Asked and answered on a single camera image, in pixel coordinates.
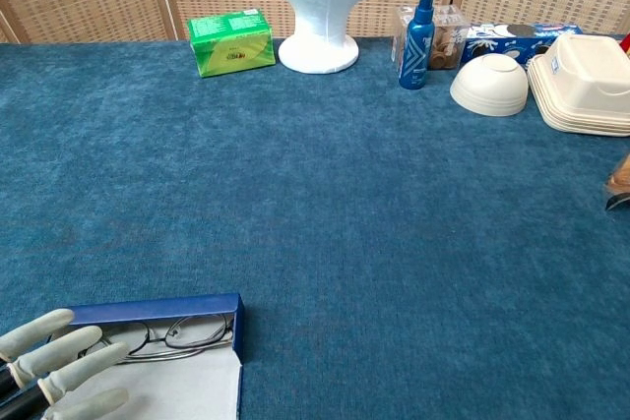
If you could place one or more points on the blue table cloth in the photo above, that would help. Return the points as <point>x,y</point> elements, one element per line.
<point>369,218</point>

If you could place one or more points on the cream upturned bowl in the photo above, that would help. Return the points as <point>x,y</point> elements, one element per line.
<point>487,85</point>

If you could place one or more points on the blue spray bottle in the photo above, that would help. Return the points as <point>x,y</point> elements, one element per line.
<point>416,51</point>

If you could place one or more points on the clear plastic biscuit box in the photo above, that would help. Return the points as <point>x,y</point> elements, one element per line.
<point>445,41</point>

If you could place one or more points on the green cardboard box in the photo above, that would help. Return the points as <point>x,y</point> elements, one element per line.
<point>231,46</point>

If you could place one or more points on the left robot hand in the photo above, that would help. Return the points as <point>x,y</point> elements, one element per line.
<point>54,351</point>

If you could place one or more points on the cream lunch box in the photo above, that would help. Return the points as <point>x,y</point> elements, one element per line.
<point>581,85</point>

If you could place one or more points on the blue cookie box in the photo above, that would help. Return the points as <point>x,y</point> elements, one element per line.
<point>492,39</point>

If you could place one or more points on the bread in clear bag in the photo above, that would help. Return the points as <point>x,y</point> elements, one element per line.
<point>621,184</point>

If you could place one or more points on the thin-framed eyeglasses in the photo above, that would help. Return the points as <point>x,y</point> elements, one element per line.
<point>197,334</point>

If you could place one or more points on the blue glasses case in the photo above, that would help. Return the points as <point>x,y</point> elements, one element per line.
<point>187,380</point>

